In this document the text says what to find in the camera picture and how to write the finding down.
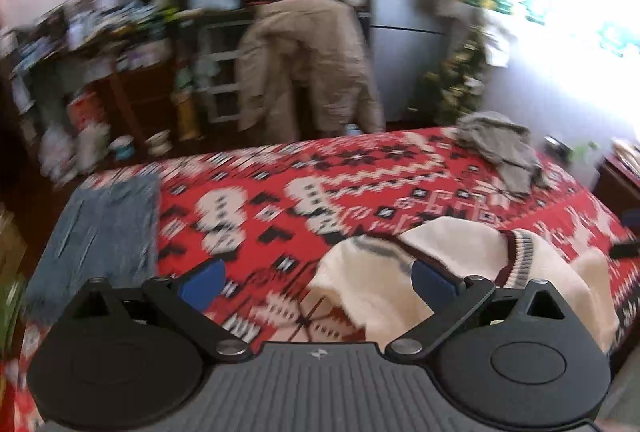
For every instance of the red carton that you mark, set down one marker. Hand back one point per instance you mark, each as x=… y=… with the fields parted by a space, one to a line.
x=82 y=109

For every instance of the red patterned blanket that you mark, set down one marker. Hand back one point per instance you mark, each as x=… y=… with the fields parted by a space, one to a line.
x=375 y=172

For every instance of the green plant sprig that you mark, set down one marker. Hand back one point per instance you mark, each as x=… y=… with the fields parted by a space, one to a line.
x=584 y=149

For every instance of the wooden nightstand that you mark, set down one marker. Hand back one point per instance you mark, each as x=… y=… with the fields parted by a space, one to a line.
x=620 y=192

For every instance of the white sack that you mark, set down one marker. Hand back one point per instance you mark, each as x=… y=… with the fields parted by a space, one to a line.
x=92 y=147

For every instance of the yellow paper bag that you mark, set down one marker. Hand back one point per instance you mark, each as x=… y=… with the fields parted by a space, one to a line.
x=187 y=117

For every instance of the folded blue jeans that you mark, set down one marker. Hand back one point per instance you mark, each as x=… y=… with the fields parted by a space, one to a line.
x=105 y=232

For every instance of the beige jacket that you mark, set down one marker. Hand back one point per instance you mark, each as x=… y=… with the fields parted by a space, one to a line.
x=300 y=62

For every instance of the white knit vest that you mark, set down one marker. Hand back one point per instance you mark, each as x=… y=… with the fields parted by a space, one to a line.
x=370 y=277

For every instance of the grey shirt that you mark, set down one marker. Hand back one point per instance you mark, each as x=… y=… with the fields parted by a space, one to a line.
x=505 y=147

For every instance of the wooden drawer cabinet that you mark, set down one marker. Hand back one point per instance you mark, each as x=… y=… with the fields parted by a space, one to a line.
x=140 y=97

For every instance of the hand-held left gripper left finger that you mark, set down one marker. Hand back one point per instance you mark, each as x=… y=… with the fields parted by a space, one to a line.
x=205 y=282

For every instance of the black desk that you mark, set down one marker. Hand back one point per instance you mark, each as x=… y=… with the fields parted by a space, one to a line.
x=225 y=14

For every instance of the silver refrigerator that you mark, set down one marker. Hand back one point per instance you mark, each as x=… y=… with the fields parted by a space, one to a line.
x=405 y=62

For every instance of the small Christmas tree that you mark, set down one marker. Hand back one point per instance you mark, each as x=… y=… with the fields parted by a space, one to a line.
x=460 y=82

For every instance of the blue pet bowl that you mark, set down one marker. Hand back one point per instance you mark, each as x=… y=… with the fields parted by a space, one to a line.
x=123 y=148

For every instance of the white plastic drawer unit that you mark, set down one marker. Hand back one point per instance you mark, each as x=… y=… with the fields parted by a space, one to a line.
x=220 y=72

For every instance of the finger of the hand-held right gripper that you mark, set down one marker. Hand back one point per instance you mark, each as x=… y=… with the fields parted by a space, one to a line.
x=627 y=250

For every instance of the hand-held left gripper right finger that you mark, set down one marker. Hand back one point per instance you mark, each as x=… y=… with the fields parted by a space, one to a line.
x=432 y=284

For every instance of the white pet bowl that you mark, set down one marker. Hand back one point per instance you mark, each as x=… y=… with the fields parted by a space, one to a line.
x=158 y=143

